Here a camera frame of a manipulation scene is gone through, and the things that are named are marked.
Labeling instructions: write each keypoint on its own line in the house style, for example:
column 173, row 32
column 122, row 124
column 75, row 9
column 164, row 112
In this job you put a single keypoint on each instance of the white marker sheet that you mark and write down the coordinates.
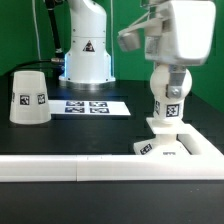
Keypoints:
column 107, row 108

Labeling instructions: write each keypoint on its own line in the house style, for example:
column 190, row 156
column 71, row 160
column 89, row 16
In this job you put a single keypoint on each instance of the white lamp bulb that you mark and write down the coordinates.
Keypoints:
column 168, row 110

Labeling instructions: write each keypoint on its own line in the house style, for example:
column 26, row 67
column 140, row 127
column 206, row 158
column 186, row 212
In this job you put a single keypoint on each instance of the white L-shaped fence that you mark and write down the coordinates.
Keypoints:
column 205, row 162

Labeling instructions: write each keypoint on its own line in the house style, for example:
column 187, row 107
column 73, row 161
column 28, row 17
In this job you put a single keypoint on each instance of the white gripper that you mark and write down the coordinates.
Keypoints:
column 177, row 32

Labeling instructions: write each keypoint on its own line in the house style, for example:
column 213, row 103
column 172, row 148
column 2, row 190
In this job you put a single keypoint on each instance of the white lamp shade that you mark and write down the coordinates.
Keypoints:
column 29, row 103

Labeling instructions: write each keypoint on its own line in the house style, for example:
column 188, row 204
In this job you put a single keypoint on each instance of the white lamp base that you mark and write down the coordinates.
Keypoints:
column 165, row 142

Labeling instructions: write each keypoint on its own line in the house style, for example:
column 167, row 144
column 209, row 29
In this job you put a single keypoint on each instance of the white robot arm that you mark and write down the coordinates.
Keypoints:
column 87, row 61

